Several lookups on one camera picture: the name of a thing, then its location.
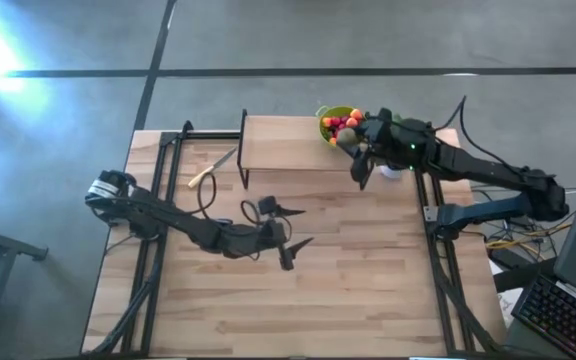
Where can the green colander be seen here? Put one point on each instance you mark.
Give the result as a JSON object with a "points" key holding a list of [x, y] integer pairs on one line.
{"points": [[322, 132]]}

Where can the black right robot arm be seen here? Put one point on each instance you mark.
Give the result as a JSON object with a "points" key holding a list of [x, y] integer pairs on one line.
{"points": [[478, 162]]}

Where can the black frame crossbar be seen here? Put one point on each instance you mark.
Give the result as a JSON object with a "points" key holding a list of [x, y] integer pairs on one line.
{"points": [[208, 135]]}

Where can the large orange peach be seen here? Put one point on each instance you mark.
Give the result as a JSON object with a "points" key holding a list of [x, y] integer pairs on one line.
{"points": [[352, 122]]}

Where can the green plant in white pot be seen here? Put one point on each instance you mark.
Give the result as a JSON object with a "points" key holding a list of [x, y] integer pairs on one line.
{"points": [[391, 173]]}

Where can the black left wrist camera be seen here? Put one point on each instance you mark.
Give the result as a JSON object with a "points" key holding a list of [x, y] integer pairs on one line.
{"points": [[273, 232]]}

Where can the yellow-orange peach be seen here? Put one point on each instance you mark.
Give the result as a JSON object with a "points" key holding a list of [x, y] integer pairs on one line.
{"points": [[333, 141]]}

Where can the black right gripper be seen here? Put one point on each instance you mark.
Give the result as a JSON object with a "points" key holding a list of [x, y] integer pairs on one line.
{"points": [[375, 145]]}

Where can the black aluminium rail frame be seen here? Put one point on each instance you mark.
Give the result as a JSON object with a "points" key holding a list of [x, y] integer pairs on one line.
{"points": [[155, 295], [446, 300]]}

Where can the wooden shelf with black legs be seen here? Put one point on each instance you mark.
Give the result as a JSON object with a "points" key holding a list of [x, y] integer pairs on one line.
{"points": [[293, 145]]}

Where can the black power brick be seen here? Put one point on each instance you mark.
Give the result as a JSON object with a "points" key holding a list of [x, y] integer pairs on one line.
{"points": [[505, 258]]}

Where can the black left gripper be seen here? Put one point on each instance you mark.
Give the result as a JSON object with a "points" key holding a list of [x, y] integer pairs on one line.
{"points": [[284, 257]]}

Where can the white printed paper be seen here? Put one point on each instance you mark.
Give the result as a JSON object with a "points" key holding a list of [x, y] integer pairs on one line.
{"points": [[510, 305]]}

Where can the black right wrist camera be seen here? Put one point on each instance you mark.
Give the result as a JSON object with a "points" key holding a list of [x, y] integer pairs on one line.
{"points": [[385, 116]]}

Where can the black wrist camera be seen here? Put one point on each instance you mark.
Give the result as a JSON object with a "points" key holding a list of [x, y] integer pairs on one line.
{"points": [[385, 116], [273, 232]]}

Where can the green mango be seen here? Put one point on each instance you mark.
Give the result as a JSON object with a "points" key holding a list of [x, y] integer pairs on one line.
{"points": [[348, 136]]}

